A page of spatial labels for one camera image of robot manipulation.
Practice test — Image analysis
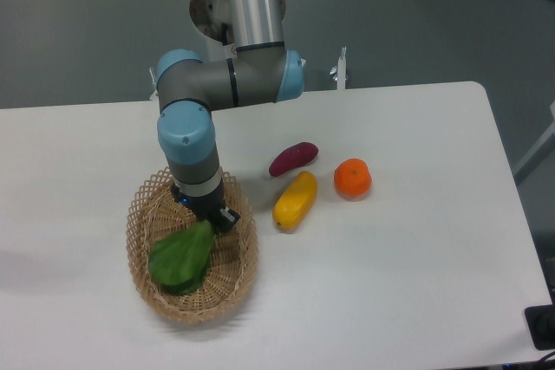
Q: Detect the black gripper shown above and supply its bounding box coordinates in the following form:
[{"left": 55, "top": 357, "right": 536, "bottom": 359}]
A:
[{"left": 171, "top": 179, "right": 240, "bottom": 235}]

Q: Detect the green bok choy vegetable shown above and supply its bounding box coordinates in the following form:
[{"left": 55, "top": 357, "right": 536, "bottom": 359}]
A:
[{"left": 147, "top": 221, "right": 215, "bottom": 295}]

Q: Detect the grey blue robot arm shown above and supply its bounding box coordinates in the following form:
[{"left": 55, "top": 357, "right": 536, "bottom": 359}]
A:
[{"left": 156, "top": 0, "right": 304, "bottom": 233}]

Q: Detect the woven wicker basket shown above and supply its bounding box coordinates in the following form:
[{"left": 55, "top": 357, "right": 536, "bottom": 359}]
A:
[{"left": 127, "top": 169, "right": 258, "bottom": 324}]

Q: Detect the yellow mango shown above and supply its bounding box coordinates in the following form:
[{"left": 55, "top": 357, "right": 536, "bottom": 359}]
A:
[{"left": 272, "top": 171, "right": 318, "bottom": 231}]

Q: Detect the purple sweet potato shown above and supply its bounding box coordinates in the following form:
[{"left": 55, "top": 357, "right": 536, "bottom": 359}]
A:
[{"left": 268, "top": 142, "right": 319, "bottom": 178}]

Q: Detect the orange tangerine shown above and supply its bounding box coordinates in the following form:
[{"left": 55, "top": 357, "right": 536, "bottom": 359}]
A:
[{"left": 333, "top": 158, "right": 373, "bottom": 199}]

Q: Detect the white table leg right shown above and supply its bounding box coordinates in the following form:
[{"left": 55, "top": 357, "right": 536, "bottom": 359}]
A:
[{"left": 513, "top": 121, "right": 554, "bottom": 185}]

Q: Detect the black device at table edge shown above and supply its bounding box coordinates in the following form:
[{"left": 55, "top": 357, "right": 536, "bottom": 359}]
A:
[{"left": 524, "top": 304, "right": 554, "bottom": 351}]

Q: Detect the white metal frame bracket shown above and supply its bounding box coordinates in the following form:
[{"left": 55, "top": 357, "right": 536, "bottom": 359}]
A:
[{"left": 148, "top": 67, "right": 158, "bottom": 101}]

